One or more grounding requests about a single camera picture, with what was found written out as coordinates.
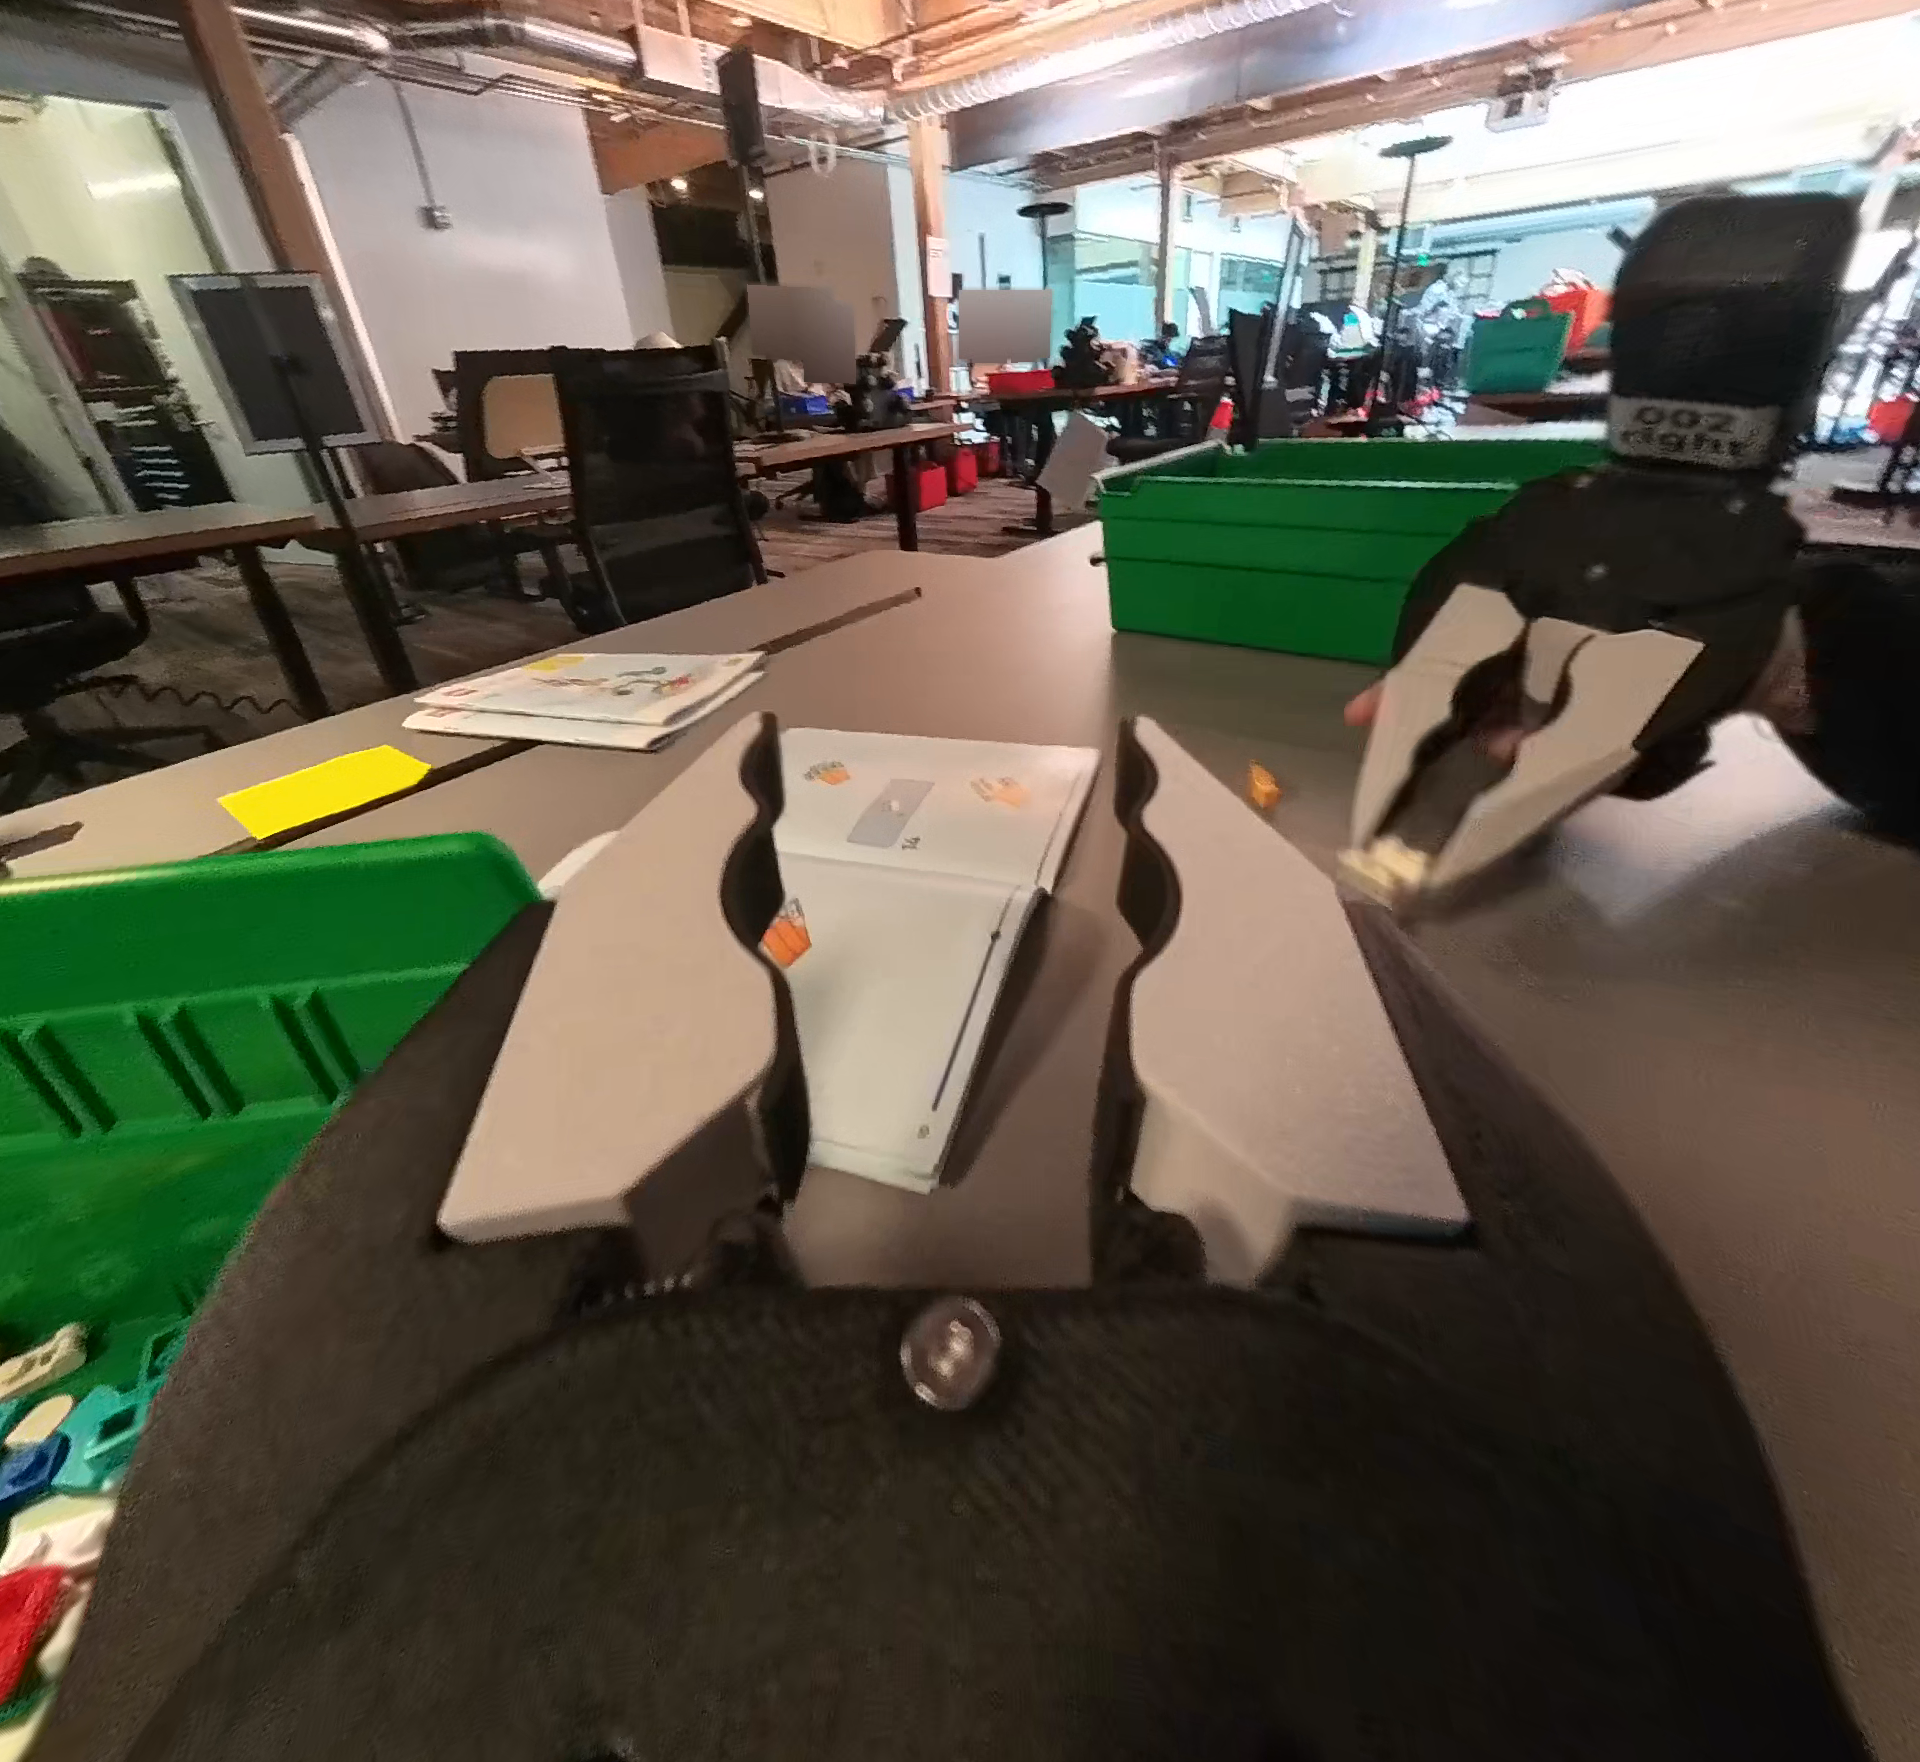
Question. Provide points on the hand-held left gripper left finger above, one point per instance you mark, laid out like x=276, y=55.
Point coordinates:
x=615, y=1043

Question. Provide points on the open instruction booklet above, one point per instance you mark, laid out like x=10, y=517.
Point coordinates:
x=899, y=983

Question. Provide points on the wooden office table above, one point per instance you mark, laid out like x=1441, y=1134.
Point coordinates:
x=856, y=439

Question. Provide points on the small white lego piece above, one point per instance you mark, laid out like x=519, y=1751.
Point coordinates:
x=1379, y=873

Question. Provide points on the yellow sticky note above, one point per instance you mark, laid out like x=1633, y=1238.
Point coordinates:
x=322, y=795

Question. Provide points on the closed instruction booklet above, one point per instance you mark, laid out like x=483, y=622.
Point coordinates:
x=600, y=699

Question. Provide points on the black hanging speaker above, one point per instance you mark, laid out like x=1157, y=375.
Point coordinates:
x=743, y=105

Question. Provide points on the black mesh office chair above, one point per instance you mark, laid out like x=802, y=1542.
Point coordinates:
x=660, y=472

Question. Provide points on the person's right hand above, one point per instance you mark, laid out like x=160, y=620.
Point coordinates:
x=1365, y=709

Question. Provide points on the green plastic parts bin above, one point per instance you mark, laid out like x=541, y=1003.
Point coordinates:
x=224, y=983

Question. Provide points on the pile of assorted lego pieces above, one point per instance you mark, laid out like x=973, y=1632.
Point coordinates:
x=60, y=1492

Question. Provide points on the ceiling mounted projector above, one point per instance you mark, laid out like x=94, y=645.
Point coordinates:
x=1523, y=100

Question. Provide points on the black swivel office chair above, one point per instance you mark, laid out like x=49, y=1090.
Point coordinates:
x=60, y=651

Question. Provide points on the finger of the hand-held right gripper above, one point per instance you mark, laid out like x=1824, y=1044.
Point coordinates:
x=1590, y=726
x=1441, y=682

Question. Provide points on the black framed screen on stand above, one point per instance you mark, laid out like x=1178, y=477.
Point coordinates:
x=276, y=359

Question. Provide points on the green storage tote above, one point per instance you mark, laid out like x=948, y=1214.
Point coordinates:
x=1514, y=351

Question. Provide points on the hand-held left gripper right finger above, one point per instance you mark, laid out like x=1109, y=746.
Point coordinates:
x=1288, y=1056

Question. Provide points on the dark office desk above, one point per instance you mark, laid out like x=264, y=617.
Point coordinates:
x=150, y=533

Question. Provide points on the green bin near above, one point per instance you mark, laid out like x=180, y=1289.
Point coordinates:
x=1245, y=563

